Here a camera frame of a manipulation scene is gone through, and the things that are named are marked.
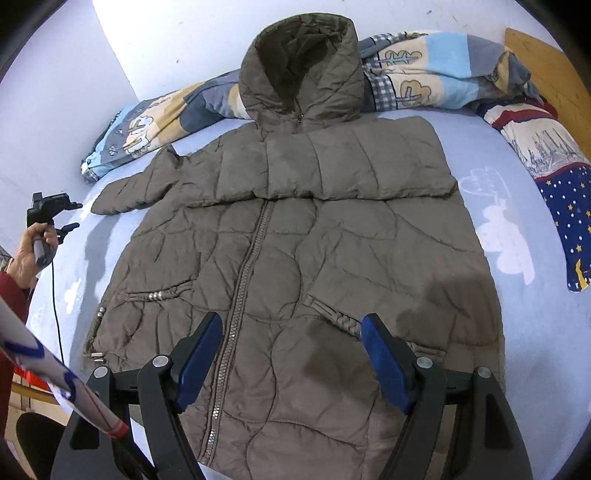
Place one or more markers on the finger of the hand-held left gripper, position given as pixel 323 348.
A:
pixel 67 229
pixel 74 205

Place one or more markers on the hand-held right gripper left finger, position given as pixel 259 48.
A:
pixel 199 350

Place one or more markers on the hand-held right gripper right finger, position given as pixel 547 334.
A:
pixel 383 360

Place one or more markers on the olive quilted hooded jacket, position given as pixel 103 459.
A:
pixel 300 240

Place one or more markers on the person's left forearm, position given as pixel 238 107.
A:
pixel 11 332

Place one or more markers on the person's left hand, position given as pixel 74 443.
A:
pixel 27 258

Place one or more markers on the white striped pole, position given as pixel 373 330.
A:
pixel 60 369

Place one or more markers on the light blue bed sheet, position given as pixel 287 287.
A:
pixel 508 277

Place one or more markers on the black round seat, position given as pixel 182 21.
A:
pixel 39 447

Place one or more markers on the star print pillow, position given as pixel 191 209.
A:
pixel 563 194

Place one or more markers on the patchwork cartoon print blanket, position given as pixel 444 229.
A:
pixel 438 60

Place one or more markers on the wooden headboard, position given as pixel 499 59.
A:
pixel 545 60

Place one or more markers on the wooden furniture frame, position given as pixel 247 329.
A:
pixel 32 392

